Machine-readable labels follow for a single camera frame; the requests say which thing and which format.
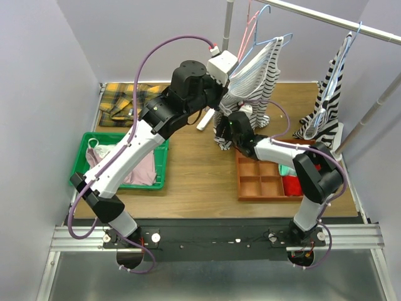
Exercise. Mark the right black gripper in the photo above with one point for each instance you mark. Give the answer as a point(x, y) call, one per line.
point(223, 121)

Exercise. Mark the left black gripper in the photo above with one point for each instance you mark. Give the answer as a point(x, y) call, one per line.
point(217, 91)

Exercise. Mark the white black striped tank top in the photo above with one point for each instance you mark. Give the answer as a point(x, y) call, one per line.
point(228, 105)

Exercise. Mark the blue wire hanger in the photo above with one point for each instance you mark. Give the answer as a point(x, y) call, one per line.
point(260, 40)

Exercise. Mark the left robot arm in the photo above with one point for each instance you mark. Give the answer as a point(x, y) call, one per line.
point(193, 87)

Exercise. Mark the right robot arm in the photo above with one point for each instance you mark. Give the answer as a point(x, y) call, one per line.
point(319, 174)

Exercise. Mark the blue hanger holding top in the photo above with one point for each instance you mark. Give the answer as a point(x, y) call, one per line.
point(332, 82)

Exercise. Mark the wide striped hung tank top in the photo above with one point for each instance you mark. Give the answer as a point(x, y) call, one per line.
point(328, 127)

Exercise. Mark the brown wooden compartment box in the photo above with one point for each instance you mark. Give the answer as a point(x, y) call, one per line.
point(260, 182)

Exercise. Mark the mint green sock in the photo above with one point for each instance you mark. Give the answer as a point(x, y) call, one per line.
point(286, 171)

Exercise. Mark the metal clothes rack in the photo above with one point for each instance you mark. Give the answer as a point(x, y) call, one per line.
point(338, 144)

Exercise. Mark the red cloth left compartment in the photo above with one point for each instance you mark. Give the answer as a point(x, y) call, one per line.
point(292, 186)

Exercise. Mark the mauve pink garment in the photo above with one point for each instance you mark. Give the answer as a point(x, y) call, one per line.
point(143, 174)

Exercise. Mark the yellow plaid shirt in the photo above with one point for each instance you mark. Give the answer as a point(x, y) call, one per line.
point(116, 105)

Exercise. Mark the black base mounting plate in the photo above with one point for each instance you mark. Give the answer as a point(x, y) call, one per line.
point(273, 239)

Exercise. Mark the green plastic tray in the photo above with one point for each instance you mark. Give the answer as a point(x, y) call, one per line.
point(160, 156)

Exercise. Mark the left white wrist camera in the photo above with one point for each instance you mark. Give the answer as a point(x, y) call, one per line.
point(221, 65)

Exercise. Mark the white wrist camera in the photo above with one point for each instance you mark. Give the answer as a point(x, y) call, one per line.
point(247, 109)
point(221, 65)

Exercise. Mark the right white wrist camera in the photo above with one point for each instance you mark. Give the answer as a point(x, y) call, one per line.
point(247, 109)

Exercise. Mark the pink wire hanger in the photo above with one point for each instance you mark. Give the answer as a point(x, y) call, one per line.
point(248, 31)

